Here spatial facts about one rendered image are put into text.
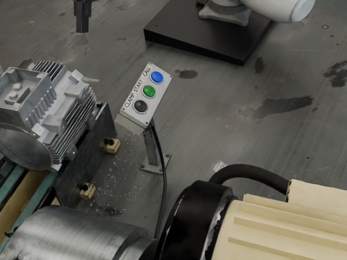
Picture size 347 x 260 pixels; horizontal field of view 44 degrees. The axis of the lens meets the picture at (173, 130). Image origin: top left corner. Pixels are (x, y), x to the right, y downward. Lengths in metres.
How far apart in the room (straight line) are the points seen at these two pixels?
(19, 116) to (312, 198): 0.62
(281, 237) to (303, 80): 1.03
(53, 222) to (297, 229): 0.41
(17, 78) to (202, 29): 0.75
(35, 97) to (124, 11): 0.91
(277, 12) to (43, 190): 0.84
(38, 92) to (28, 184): 0.28
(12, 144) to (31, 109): 0.18
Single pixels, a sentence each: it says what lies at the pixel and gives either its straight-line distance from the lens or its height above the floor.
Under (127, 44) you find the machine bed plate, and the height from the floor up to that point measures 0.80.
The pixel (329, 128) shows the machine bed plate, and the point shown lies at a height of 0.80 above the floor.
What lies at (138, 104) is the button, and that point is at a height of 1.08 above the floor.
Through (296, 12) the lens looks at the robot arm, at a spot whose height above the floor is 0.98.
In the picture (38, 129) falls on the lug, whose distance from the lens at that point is 0.94.
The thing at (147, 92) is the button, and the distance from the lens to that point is 0.96.
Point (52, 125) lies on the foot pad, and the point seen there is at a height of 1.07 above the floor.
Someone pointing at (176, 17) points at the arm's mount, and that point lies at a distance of 1.61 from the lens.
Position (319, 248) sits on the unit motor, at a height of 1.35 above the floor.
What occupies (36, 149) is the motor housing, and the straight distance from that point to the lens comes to 1.10.
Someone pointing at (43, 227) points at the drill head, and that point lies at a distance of 0.69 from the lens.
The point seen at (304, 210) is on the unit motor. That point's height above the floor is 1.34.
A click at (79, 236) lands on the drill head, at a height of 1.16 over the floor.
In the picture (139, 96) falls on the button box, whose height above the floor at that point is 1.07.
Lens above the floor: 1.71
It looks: 47 degrees down
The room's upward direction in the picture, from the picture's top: 8 degrees counter-clockwise
